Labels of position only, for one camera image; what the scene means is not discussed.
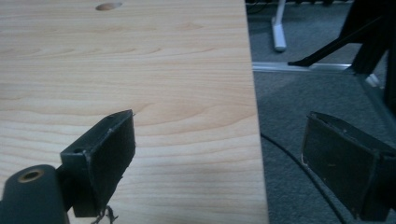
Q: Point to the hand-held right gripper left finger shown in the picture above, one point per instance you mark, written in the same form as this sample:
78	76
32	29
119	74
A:
102	161

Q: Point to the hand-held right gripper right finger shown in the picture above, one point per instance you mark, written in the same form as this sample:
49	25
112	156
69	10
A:
339	165

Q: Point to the silver metal floor bar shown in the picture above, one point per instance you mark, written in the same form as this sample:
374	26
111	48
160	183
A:
299	67

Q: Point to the black stand leg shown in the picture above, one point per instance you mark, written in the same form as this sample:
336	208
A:
345	37

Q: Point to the white table leg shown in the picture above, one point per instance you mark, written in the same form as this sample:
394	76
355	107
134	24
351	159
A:
278	31

